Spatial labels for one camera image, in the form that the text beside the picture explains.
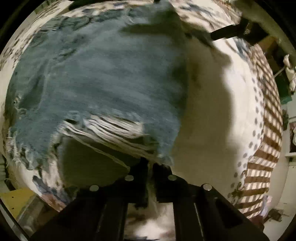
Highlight ripped blue denim shorts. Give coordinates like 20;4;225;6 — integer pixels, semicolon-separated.
4;2;215;170

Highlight floral white bed cover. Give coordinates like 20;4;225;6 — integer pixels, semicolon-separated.
0;0;266;241

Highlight yellow box on floor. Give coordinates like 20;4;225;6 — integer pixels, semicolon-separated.
1;188;36;219

